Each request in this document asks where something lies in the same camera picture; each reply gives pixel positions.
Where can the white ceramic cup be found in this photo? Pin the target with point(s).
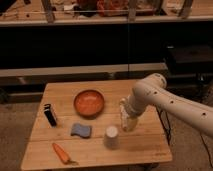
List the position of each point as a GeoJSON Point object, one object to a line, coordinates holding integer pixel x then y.
{"type": "Point", "coordinates": [111, 137]}

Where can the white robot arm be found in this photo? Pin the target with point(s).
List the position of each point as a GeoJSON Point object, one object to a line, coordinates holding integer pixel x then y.
{"type": "Point", "coordinates": [151, 90]}

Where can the blue eraser sponge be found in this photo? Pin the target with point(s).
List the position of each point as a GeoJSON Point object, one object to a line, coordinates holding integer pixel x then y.
{"type": "Point", "coordinates": [83, 131]}

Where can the orange bowl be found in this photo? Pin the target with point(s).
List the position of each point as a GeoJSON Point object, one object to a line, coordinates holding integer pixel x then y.
{"type": "Point", "coordinates": [89, 103]}

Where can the wooden table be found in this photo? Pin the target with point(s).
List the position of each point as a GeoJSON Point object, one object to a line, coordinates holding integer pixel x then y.
{"type": "Point", "coordinates": [146, 144]}

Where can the black stapler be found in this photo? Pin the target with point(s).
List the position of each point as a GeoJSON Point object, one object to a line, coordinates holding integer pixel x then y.
{"type": "Point", "coordinates": [50, 114]}

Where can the orange toy carrot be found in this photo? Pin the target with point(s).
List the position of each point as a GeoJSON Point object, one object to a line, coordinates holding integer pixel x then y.
{"type": "Point", "coordinates": [62, 154]}

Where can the black box on right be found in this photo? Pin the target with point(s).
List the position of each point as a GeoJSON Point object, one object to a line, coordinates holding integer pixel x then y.
{"type": "Point", "coordinates": [190, 59]}

